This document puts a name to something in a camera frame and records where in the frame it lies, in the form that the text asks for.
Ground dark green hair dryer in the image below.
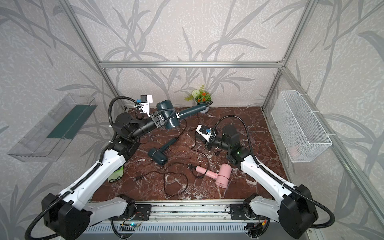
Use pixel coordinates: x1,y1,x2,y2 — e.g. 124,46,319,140
148,138,177,166
152,100,213,130

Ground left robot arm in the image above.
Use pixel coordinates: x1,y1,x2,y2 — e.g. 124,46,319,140
24,96,179,240

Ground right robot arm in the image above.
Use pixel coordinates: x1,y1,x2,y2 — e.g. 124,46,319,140
195,123,336,239

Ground pink hair dryer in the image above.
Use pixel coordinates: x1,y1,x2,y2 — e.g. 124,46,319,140
196,164,232,189

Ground white pot artificial flowers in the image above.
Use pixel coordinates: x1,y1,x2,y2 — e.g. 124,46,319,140
185,85,213,114

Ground black green work glove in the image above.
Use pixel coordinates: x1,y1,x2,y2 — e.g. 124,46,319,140
108,166,124,183

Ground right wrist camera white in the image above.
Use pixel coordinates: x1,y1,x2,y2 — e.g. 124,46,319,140
196,125,216,143

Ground horizontal aluminium frame bar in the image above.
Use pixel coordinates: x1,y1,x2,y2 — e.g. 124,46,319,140
99,61,283,69

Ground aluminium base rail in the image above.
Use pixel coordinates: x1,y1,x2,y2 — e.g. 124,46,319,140
85,197,280,235

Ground white wire mesh basket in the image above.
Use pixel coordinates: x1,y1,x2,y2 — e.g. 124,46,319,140
271,90,333,163

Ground clear plastic wall shelf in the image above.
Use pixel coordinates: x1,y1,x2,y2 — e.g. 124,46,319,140
8,94,98,163

